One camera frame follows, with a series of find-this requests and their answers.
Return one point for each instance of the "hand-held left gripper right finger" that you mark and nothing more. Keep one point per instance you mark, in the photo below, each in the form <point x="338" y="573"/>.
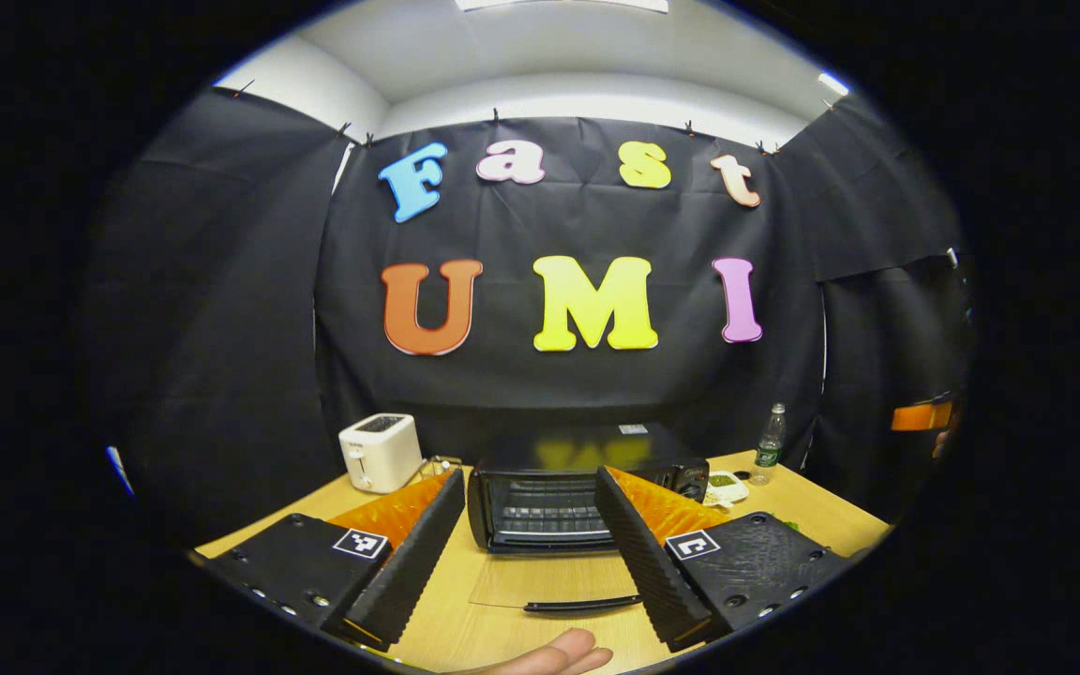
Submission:
<point x="648" y="562"/>

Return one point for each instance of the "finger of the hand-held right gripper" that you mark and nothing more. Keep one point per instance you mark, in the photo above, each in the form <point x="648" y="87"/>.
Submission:
<point x="920" y="416"/>

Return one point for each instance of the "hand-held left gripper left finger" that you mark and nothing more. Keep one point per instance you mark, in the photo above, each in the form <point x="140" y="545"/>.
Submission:
<point x="413" y="562"/>

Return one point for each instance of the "black electric oven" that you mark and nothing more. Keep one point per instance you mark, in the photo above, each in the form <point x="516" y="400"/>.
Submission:
<point x="577" y="448"/>

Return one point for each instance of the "small white dish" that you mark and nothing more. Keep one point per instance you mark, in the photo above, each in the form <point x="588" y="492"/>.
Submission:
<point x="726" y="489"/>

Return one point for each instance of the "white toaster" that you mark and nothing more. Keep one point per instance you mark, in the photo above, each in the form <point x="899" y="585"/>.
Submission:
<point x="381" y="455"/>

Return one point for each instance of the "small ceiling light panel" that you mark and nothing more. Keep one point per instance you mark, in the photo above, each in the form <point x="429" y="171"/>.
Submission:
<point x="833" y="83"/>

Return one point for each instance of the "large ceiling light panel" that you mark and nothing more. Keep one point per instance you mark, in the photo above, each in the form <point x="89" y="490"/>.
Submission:
<point x="563" y="5"/>

